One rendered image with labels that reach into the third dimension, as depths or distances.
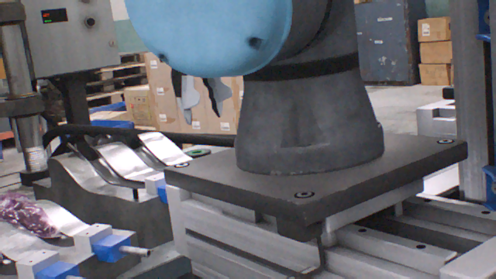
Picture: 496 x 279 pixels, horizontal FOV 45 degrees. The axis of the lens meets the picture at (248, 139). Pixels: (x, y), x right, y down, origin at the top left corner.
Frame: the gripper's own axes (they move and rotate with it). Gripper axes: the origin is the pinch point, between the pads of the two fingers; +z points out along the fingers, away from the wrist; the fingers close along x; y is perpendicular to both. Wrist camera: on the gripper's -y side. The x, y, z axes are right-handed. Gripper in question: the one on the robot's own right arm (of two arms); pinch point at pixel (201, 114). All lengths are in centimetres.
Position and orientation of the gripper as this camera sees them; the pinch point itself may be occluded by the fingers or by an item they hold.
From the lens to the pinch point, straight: 114.5
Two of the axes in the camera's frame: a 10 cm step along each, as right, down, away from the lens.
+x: 7.5, -2.3, 6.2
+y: 6.5, 0.8, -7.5
